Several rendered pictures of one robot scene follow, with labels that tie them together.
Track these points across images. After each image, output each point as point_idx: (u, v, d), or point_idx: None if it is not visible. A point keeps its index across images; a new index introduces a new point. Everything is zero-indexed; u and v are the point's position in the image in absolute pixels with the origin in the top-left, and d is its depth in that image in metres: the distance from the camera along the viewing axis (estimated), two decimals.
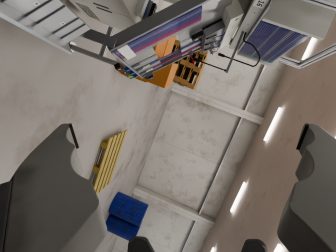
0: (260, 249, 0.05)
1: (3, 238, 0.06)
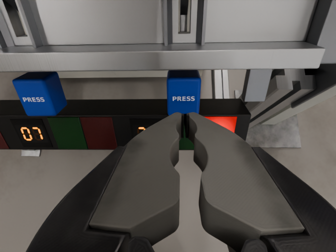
0: (260, 249, 0.05)
1: (104, 189, 0.07)
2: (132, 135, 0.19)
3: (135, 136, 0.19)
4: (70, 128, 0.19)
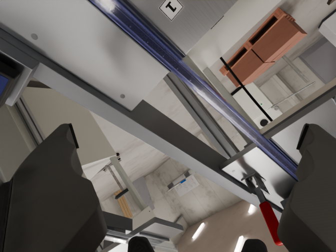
0: (260, 249, 0.05)
1: (3, 238, 0.06)
2: None
3: None
4: None
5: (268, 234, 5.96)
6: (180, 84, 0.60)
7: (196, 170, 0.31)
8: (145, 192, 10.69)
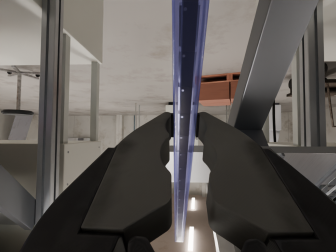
0: (260, 249, 0.05)
1: (95, 192, 0.07)
2: None
3: None
4: None
5: None
6: (321, 46, 0.52)
7: None
8: (23, 130, 8.94)
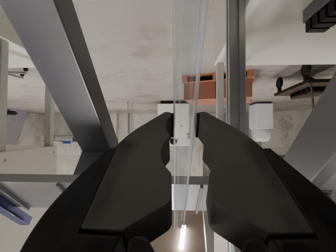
0: (260, 249, 0.05)
1: (95, 192, 0.07)
2: None
3: None
4: None
5: None
6: (243, 54, 0.50)
7: (328, 154, 0.23)
8: (17, 128, 8.88)
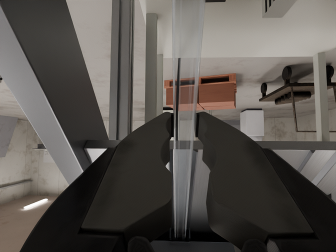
0: (260, 249, 0.05)
1: (95, 192, 0.07)
2: None
3: None
4: None
5: None
6: (127, 27, 0.42)
7: (31, 115, 0.13)
8: (6, 135, 8.73)
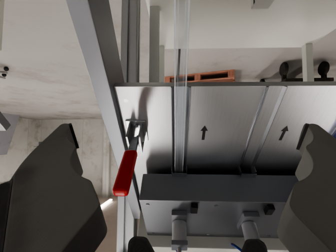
0: (260, 249, 0.05)
1: (3, 238, 0.06)
2: None
3: None
4: None
5: None
6: (134, 15, 0.49)
7: (85, 57, 0.21)
8: (8, 133, 8.81)
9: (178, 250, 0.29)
